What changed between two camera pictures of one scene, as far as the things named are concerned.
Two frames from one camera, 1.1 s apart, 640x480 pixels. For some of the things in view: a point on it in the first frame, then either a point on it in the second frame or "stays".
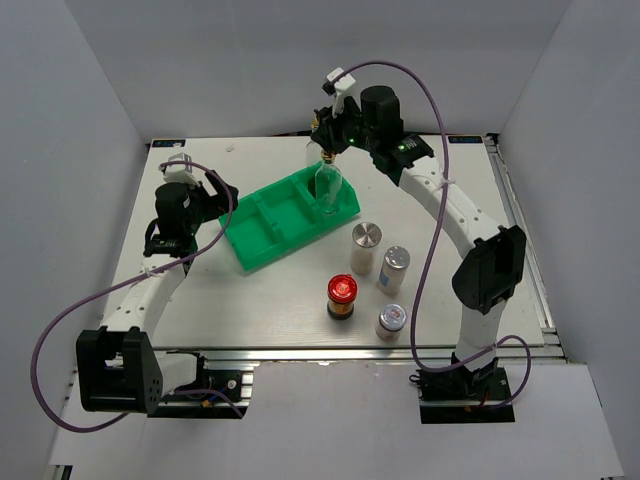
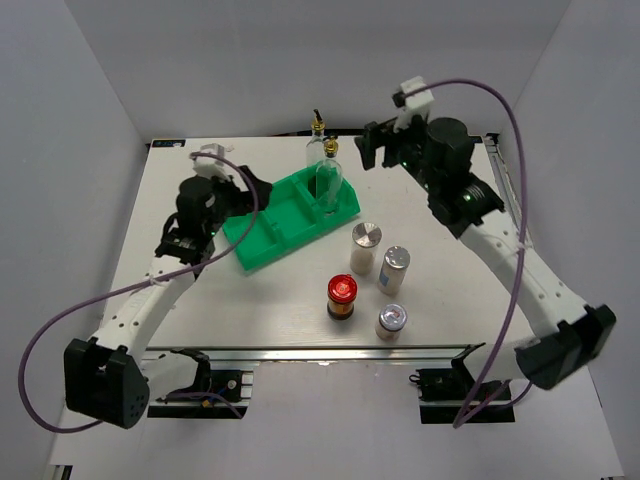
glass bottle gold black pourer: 328,182 stays
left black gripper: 217,205 → 245,200
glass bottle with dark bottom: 313,160 stays
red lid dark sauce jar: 342,290 stays
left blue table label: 168,143 stays
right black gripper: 325,134 → 367,144
